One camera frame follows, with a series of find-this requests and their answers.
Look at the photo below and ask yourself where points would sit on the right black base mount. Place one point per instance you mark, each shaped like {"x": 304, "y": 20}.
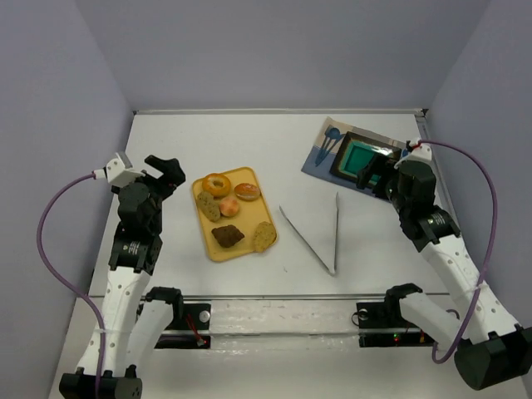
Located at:
{"x": 378, "y": 329}

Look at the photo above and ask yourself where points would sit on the teal square plate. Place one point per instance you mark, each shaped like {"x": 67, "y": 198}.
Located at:
{"x": 357, "y": 150}

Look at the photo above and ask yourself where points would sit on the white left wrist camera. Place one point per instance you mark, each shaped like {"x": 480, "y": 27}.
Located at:
{"x": 118, "y": 172}

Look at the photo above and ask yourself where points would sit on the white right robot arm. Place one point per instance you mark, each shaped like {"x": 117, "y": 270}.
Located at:
{"x": 488, "y": 345}

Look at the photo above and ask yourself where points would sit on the round pink bun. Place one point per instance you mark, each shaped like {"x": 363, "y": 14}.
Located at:
{"x": 229, "y": 206}

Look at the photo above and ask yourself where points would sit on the blue printed placemat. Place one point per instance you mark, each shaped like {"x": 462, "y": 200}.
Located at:
{"x": 324, "y": 150}

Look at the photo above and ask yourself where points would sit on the glazed brown donut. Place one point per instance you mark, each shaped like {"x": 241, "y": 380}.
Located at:
{"x": 247, "y": 191}

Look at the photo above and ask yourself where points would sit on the dark brown bread chunk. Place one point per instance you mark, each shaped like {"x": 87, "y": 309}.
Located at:
{"x": 227, "y": 236}

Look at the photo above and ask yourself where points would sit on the seeded bread slice left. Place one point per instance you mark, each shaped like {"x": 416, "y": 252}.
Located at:
{"x": 208, "y": 206}

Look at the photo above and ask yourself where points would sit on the golden bagel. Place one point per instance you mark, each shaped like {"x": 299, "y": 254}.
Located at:
{"x": 217, "y": 185}

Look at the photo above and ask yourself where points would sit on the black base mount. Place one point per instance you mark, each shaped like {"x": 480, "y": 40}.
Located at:
{"x": 190, "y": 332}
{"x": 378, "y": 329}

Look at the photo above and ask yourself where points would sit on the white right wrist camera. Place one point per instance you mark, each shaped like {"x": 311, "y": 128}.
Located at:
{"x": 416, "y": 150}

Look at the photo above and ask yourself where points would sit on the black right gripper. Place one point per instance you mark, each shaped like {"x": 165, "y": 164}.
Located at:
{"x": 375, "y": 174}

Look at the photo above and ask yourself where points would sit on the metal tongs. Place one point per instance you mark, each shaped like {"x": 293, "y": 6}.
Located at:
{"x": 316, "y": 223}

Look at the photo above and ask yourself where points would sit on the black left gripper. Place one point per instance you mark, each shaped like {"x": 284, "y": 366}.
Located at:
{"x": 165, "y": 175}

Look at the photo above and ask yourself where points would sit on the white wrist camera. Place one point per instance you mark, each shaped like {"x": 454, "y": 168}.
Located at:
{"x": 416, "y": 150}
{"x": 118, "y": 172}

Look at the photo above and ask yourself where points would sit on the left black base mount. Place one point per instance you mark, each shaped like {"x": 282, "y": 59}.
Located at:
{"x": 190, "y": 332}

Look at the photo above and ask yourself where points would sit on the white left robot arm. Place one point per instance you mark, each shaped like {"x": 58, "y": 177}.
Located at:
{"x": 132, "y": 316}

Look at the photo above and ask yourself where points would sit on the yellow plastic tray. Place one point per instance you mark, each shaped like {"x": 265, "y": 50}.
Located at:
{"x": 250, "y": 214}

